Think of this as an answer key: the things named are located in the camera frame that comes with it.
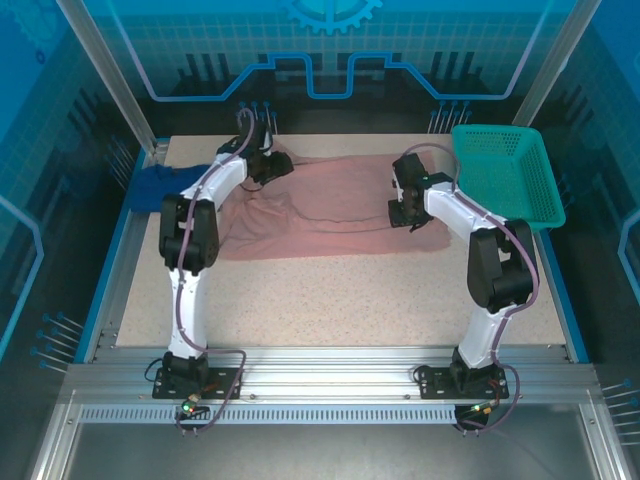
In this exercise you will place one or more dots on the pink t-shirt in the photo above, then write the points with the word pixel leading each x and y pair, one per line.
pixel 340 200

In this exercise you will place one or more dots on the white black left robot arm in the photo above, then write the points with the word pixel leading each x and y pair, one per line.
pixel 187 310

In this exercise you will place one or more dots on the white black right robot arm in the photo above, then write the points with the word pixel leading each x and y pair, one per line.
pixel 480 340

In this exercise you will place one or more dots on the folded blue t-shirt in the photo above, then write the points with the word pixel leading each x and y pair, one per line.
pixel 150 190

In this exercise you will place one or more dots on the green plastic basket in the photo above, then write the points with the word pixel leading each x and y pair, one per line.
pixel 510 170

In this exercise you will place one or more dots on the small circuit board with LEDs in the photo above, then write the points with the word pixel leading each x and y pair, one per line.
pixel 189 409
pixel 482 407

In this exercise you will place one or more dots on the aluminium frame post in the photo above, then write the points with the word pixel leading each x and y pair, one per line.
pixel 111 75
pixel 549 75

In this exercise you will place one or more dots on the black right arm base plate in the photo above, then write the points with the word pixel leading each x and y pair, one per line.
pixel 435 385

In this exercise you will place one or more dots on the aluminium mounting rail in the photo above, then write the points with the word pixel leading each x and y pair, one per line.
pixel 325 372

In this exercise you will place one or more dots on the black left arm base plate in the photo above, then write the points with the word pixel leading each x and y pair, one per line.
pixel 170 385

